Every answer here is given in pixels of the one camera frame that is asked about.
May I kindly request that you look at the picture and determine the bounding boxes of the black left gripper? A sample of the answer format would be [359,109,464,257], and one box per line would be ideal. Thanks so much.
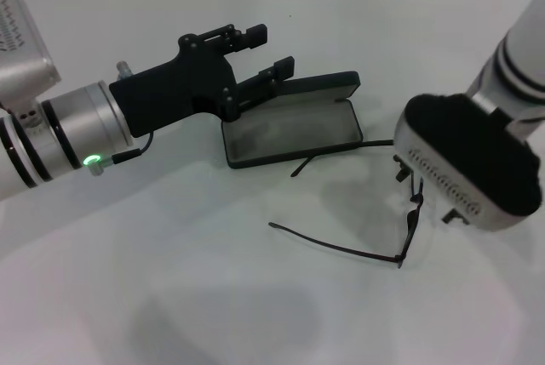
[109,23,296,139]

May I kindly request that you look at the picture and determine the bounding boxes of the black thin-framed glasses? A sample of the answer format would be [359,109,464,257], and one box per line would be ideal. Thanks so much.
[267,137,427,270]

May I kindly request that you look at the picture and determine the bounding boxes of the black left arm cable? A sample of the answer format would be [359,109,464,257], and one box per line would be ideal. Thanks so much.
[90,130,155,175]

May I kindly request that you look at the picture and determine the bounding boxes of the black glasses case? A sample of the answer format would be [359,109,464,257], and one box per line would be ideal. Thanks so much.
[221,70,364,169]

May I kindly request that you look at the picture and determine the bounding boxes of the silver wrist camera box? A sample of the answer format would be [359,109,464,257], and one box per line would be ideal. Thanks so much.
[393,93,545,233]
[0,0,61,111]

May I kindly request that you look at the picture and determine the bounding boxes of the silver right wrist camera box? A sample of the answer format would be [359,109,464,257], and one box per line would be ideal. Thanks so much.
[393,93,545,233]

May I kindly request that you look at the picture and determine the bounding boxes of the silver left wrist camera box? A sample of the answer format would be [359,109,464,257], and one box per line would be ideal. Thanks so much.
[0,0,61,111]

